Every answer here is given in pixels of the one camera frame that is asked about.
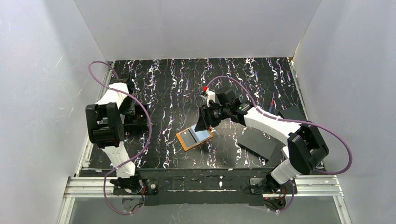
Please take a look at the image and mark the orange card holder wallet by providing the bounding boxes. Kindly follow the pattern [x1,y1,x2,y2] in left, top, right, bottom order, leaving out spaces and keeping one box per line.
[176,125,213,151]

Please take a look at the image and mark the black box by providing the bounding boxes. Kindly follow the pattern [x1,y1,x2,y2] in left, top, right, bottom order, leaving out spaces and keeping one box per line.
[120,100,148,132]

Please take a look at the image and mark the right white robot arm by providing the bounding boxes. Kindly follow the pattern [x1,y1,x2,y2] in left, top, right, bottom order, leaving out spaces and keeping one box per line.
[195,87,329,190]

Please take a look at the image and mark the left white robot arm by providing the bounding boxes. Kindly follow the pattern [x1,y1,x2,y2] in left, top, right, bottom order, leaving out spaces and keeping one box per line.
[85,74,141,193]

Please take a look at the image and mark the blue red screwdriver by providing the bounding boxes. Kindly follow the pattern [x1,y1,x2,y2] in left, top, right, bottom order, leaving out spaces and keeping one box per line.
[269,92,275,114]

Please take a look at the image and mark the black flat slab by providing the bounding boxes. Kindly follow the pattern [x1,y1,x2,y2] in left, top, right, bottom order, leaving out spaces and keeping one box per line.
[237,128,277,160]

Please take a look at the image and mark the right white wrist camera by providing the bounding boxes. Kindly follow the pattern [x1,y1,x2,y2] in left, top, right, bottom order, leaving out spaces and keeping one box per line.
[200,86,217,107]

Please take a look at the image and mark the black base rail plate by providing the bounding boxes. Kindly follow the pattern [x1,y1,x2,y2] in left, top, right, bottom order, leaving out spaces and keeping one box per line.
[108,168,297,207]

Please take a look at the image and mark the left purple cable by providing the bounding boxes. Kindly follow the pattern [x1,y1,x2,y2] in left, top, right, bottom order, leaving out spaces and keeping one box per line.
[88,61,153,216]

